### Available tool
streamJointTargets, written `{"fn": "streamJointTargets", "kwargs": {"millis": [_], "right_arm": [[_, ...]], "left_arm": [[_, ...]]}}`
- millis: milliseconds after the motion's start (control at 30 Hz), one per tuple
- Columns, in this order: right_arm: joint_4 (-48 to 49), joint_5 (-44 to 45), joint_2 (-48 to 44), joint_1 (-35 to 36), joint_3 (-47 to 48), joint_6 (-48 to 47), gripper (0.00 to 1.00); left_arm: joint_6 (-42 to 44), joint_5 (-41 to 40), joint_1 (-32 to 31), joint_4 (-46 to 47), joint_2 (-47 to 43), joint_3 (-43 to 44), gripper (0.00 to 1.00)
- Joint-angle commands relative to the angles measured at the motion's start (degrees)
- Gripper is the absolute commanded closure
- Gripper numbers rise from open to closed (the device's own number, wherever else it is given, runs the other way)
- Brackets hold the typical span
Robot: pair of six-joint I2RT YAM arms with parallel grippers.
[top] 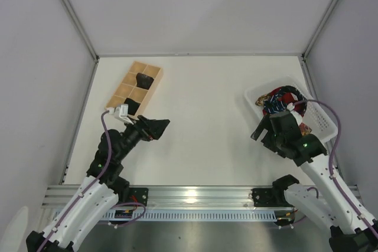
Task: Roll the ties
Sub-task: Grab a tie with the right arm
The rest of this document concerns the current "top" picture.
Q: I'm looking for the navy blue striped tie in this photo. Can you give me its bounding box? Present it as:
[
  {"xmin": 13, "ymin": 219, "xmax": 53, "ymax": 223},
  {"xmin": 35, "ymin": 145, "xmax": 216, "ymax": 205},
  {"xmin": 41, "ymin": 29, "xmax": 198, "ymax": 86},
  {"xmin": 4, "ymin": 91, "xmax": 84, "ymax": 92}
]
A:
[{"xmin": 261, "ymin": 86, "xmax": 308, "ymax": 117}]

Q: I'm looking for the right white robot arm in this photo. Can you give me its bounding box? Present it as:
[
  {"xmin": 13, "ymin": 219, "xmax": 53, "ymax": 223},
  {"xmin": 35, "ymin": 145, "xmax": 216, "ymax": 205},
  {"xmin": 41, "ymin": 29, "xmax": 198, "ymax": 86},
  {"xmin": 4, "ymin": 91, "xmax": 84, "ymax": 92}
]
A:
[{"xmin": 251, "ymin": 111, "xmax": 377, "ymax": 251}]

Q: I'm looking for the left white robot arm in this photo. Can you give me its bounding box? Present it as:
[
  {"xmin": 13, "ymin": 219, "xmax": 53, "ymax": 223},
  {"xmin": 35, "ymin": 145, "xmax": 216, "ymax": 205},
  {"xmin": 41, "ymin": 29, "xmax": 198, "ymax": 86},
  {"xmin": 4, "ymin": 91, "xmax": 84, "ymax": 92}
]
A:
[{"xmin": 26, "ymin": 115, "xmax": 170, "ymax": 251}]

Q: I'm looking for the gold patterned tie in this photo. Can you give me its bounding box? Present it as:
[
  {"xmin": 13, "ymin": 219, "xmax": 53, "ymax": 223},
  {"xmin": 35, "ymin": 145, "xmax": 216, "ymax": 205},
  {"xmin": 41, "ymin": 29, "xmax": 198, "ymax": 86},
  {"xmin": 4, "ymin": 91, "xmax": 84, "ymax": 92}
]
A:
[{"xmin": 255, "ymin": 94, "xmax": 272, "ymax": 107}]

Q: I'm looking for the rolled black tie lower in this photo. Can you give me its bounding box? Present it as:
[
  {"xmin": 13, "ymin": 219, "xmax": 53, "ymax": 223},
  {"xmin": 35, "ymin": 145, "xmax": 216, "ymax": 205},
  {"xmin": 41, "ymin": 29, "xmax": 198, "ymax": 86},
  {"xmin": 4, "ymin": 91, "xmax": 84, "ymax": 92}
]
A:
[{"xmin": 124, "ymin": 98, "xmax": 141, "ymax": 116}]

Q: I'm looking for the rolled black tie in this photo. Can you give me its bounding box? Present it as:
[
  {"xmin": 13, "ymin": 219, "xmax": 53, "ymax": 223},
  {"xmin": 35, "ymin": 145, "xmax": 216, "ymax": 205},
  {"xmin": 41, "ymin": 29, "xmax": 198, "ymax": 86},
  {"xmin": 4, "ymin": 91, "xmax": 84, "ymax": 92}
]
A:
[
  {"xmin": 124, "ymin": 98, "xmax": 141, "ymax": 116},
  {"xmin": 136, "ymin": 73, "xmax": 154, "ymax": 90}
]

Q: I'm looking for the red tie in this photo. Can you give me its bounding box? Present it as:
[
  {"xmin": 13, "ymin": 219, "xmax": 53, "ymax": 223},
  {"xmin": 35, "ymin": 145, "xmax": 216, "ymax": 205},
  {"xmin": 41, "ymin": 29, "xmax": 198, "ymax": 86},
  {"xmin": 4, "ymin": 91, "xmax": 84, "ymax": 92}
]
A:
[{"xmin": 265, "ymin": 86, "xmax": 306, "ymax": 114}]

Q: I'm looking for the white plastic basket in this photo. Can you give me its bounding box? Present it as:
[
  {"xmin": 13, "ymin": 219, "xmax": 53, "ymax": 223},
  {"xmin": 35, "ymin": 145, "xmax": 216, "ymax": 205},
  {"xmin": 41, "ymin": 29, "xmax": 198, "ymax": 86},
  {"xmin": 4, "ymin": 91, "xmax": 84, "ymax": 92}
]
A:
[{"xmin": 244, "ymin": 76, "xmax": 338, "ymax": 143}]

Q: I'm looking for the wooden compartment organizer box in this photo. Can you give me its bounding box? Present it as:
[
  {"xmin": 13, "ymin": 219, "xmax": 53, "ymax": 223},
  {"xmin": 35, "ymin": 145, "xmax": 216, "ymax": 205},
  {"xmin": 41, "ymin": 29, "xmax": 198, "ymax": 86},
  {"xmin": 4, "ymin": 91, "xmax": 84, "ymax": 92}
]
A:
[{"xmin": 105, "ymin": 61, "xmax": 163, "ymax": 118}]

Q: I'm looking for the rolled black tie upper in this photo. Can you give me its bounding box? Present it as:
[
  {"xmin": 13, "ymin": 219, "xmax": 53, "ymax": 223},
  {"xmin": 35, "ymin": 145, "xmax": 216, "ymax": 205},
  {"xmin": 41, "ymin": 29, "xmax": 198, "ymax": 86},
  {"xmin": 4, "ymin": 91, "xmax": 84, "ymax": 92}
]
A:
[{"xmin": 136, "ymin": 73, "xmax": 154, "ymax": 90}]

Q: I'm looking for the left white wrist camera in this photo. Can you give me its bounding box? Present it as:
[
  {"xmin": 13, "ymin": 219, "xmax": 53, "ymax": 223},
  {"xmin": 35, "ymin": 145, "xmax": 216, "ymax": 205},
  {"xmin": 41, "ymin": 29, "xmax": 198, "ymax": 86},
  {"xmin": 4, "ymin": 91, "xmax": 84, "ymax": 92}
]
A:
[{"xmin": 106, "ymin": 104, "xmax": 133, "ymax": 124}]

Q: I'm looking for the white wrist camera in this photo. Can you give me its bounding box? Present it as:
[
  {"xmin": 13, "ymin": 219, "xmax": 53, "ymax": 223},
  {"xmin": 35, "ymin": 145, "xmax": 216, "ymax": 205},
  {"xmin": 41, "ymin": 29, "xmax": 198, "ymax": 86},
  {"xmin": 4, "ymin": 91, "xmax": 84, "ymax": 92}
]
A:
[
  {"xmin": 106, "ymin": 104, "xmax": 133, "ymax": 124},
  {"xmin": 286, "ymin": 103, "xmax": 303, "ymax": 125}
]

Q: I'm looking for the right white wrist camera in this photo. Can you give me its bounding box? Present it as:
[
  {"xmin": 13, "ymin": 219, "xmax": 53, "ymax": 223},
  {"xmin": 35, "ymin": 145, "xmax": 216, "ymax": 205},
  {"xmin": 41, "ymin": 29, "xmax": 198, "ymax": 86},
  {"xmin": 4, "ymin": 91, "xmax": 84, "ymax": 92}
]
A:
[{"xmin": 286, "ymin": 103, "xmax": 303, "ymax": 125}]

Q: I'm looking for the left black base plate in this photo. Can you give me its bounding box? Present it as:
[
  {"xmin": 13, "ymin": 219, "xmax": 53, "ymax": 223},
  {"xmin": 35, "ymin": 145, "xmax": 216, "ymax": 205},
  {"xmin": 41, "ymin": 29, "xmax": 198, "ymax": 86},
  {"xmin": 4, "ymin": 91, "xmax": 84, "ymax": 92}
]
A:
[{"xmin": 126, "ymin": 187, "xmax": 149, "ymax": 205}]

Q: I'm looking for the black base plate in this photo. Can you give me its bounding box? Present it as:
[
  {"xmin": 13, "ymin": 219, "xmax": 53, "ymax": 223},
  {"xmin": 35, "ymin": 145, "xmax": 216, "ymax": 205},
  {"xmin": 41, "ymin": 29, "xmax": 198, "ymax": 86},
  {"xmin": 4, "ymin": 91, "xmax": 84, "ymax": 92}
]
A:
[
  {"xmin": 126, "ymin": 187, "xmax": 149, "ymax": 205},
  {"xmin": 251, "ymin": 188, "xmax": 279, "ymax": 207}
]

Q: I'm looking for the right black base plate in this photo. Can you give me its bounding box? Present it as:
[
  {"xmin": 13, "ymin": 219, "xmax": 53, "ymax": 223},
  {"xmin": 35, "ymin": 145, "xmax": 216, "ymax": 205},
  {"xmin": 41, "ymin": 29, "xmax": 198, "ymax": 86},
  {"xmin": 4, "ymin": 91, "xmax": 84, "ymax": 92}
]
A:
[{"xmin": 251, "ymin": 188, "xmax": 279, "ymax": 207}]

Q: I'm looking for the white slotted cable duct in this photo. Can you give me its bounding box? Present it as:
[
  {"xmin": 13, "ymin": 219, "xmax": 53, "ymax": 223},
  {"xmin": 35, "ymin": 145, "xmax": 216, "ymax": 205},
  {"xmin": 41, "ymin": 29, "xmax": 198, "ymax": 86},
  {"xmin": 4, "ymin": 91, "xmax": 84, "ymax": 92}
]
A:
[{"xmin": 52, "ymin": 209, "xmax": 299, "ymax": 222}]

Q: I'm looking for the aluminium mounting rail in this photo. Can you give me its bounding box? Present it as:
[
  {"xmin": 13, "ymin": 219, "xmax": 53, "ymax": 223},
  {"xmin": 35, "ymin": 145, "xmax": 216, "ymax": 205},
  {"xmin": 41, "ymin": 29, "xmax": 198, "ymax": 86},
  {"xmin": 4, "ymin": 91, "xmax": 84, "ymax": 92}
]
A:
[{"xmin": 41, "ymin": 185, "xmax": 360, "ymax": 208}]

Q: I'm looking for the right aluminium frame post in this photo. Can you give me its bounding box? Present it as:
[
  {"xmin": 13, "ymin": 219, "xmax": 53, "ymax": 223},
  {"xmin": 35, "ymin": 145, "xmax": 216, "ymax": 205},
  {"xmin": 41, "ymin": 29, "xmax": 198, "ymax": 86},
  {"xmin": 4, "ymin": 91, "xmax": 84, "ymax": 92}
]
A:
[{"xmin": 301, "ymin": 0, "xmax": 340, "ymax": 60}]

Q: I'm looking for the aluminium frame post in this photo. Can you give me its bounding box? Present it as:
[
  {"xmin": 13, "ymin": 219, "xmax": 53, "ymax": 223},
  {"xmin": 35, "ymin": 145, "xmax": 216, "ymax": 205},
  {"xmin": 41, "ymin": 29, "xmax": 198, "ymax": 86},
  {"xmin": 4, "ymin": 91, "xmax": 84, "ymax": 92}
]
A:
[
  {"xmin": 301, "ymin": 0, "xmax": 340, "ymax": 60},
  {"xmin": 59, "ymin": 0, "xmax": 99, "ymax": 64}
]

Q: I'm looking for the left aluminium frame post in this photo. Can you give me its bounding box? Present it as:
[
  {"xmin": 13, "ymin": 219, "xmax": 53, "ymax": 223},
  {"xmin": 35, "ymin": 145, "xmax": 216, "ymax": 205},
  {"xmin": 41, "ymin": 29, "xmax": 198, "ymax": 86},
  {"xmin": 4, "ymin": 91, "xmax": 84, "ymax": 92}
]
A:
[{"xmin": 59, "ymin": 0, "xmax": 99, "ymax": 64}]

